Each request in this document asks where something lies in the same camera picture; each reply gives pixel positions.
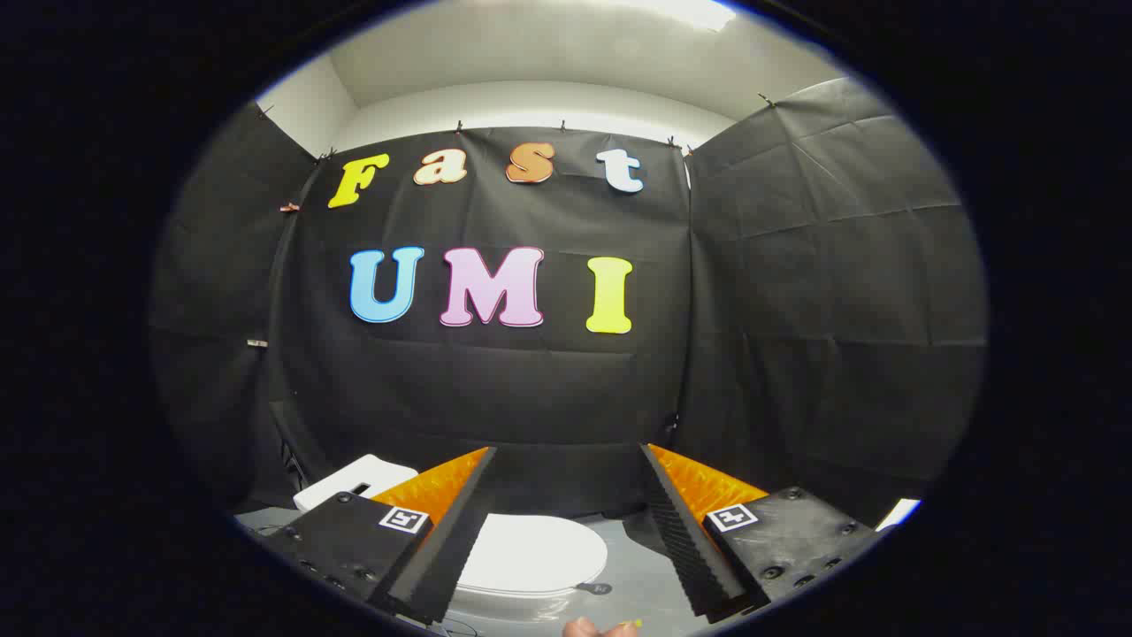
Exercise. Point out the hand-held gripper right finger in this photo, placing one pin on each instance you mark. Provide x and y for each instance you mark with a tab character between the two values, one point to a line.
681	531

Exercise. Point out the black backdrop cloth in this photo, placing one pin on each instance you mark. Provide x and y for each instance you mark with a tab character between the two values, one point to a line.
531	389

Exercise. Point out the black lid pull tab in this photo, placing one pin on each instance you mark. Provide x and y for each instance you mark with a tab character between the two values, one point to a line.
594	587

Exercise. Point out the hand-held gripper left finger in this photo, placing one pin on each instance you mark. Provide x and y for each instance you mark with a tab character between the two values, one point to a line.
460	531

